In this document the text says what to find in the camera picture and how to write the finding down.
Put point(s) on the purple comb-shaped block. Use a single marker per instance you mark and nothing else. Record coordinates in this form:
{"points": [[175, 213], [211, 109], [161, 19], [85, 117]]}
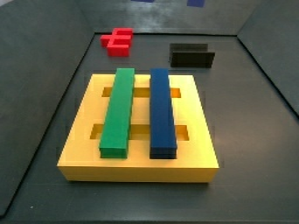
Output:
{"points": [[191, 3]]}

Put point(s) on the yellow slotted board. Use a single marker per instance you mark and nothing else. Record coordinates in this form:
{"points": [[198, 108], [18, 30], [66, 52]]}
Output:
{"points": [[195, 164]]}

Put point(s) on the blue bar block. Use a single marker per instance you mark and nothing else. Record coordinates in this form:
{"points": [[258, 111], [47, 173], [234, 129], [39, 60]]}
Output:
{"points": [[163, 139]]}

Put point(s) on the green bar block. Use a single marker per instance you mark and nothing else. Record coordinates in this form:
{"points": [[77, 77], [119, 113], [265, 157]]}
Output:
{"points": [[114, 139]]}

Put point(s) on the red comb-shaped block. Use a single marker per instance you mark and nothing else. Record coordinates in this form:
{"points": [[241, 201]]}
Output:
{"points": [[118, 42]]}

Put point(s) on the black angled bracket stand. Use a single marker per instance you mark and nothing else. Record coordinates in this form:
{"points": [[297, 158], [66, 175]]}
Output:
{"points": [[190, 55]]}

